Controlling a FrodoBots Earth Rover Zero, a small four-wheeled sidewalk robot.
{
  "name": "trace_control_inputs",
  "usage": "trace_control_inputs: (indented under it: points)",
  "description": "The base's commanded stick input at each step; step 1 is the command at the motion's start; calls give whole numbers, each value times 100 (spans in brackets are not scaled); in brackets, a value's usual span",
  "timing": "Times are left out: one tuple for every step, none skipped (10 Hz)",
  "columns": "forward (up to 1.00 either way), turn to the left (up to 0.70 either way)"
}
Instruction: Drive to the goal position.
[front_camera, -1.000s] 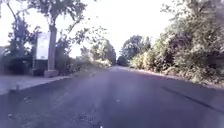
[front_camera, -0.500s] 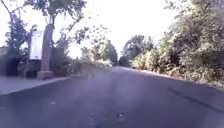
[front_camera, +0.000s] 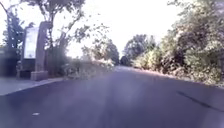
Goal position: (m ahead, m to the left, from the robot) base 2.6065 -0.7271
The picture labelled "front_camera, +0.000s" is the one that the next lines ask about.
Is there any pale concrete driveway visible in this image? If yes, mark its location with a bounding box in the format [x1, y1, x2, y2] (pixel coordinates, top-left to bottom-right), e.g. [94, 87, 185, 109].
[0, 76, 64, 97]

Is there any dark asphalt road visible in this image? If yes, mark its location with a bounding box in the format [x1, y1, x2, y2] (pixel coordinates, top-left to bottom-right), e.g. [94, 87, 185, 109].
[0, 65, 224, 128]

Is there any stone gate pillar with sign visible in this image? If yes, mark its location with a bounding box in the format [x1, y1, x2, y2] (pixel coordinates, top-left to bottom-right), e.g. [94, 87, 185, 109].
[17, 20, 52, 82]

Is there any row of trees and bushes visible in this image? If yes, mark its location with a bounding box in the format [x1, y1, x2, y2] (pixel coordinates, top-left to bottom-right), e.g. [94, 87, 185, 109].
[119, 0, 224, 86]
[0, 0, 120, 80]

